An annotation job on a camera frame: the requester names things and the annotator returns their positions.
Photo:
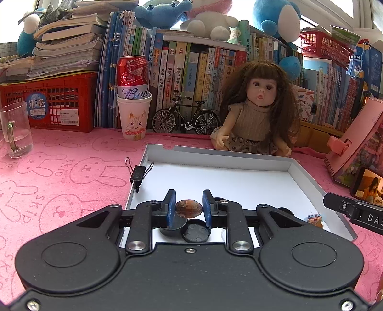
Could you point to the black toy bicycle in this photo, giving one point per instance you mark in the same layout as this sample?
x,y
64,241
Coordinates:
x,y
209,122

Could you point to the red plastic crate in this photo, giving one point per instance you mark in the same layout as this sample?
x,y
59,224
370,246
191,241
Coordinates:
x,y
80,89

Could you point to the black binder clip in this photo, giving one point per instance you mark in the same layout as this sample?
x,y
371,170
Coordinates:
x,y
137,174

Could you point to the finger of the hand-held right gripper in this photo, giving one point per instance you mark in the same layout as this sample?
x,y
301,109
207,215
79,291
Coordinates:
x,y
338,203

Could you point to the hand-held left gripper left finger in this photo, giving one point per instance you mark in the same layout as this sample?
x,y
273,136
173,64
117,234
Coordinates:
x,y
170,209

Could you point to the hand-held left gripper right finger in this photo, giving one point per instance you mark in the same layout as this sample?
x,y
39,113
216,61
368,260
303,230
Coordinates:
x,y
207,209

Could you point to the small blue white plush toy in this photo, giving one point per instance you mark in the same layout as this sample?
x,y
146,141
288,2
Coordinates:
x,y
27,39

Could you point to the pink toy house box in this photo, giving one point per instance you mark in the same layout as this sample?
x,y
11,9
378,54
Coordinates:
x,y
359,140

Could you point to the blue elephant plush toy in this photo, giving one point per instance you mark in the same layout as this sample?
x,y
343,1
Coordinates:
x,y
161,13

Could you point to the big blue plush toy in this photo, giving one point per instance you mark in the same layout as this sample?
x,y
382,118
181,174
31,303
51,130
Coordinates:
x,y
269,18

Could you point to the brown-haired doll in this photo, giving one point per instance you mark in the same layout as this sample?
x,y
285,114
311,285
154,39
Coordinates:
x,y
254,119

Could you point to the pink white rabbit plush toy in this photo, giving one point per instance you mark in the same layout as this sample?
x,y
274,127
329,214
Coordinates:
x,y
209,25

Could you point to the red plastic basket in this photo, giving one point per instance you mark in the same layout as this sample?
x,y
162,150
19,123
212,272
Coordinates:
x,y
326,47

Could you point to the grey crumpled object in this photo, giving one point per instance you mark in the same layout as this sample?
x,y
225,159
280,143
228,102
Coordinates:
x,y
56,12

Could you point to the clear glass mug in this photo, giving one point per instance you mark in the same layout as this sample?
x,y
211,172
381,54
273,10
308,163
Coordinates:
x,y
21,131

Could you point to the white cat-print paper cup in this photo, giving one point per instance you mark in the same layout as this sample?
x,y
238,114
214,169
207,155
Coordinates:
x,y
134,119

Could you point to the black round cap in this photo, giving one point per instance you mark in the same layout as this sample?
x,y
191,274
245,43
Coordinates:
x,y
177,228

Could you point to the wooden book rack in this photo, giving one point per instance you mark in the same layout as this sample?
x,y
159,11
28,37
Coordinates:
x,y
317,134

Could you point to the red beer can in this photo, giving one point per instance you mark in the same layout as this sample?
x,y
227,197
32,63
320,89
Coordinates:
x,y
131,74

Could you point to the brown walnut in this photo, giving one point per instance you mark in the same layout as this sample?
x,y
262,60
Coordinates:
x,y
188,207

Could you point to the pink rabbit-print blanket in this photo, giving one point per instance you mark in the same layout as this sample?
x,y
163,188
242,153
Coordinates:
x,y
59,185

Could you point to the white cardboard box tray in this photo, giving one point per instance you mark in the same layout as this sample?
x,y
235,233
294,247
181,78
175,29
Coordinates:
x,y
239,185

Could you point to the stack of lying books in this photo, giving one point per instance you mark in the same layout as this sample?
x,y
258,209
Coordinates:
x,y
65,47

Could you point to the flat white book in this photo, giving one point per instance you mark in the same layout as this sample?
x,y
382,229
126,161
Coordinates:
x,y
194,40

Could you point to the blue printed carton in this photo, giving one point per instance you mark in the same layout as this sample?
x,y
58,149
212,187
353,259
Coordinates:
x,y
359,65

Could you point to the row of upright books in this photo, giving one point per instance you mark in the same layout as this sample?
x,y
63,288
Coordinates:
x,y
179,71

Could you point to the white colourful printed box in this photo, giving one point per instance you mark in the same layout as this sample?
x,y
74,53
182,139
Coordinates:
x,y
305,101

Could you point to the black smartphone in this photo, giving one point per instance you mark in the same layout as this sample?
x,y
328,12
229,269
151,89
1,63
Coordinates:
x,y
371,187

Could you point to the black round lid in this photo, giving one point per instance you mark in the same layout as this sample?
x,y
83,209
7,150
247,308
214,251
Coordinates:
x,y
285,210
196,231

